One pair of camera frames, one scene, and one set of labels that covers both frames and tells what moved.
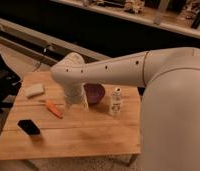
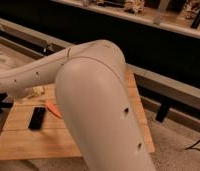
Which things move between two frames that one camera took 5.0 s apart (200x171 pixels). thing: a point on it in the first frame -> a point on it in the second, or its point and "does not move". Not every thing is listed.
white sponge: (34, 90) does not move
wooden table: (41, 125) does not move
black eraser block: (29, 126) -> (36, 118)
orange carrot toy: (50, 106) does not move
